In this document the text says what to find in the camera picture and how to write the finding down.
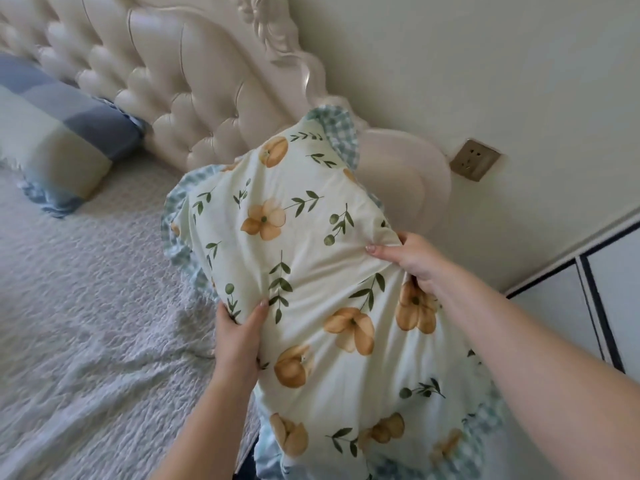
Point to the person's left hand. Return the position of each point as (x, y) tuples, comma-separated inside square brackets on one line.
[(237, 342)]

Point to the person's right hand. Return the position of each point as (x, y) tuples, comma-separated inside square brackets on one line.
[(417, 259)]

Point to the person's right thumb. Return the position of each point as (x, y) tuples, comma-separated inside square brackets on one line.
[(386, 250)]

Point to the person's left thumb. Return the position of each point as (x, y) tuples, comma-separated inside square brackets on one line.
[(259, 314)]

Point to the floral cream pillow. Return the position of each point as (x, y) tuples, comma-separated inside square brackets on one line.
[(330, 294)]

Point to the person's right forearm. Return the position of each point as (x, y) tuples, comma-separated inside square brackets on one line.
[(530, 374)]

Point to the person's left forearm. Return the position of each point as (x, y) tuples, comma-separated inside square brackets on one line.
[(202, 429)]

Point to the white textured bedspread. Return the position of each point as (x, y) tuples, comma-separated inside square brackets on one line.
[(95, 314)]

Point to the white cabinet with dark trim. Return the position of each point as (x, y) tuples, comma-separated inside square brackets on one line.
[(580, 304)]

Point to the cream tufted headboard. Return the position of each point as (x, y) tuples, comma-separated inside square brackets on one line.
[(210, 79)]

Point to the blue checked pillow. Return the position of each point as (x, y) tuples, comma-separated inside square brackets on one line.
[(55, 134)]

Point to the bronze wall socket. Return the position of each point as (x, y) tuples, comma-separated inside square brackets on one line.
[(474, 159)]

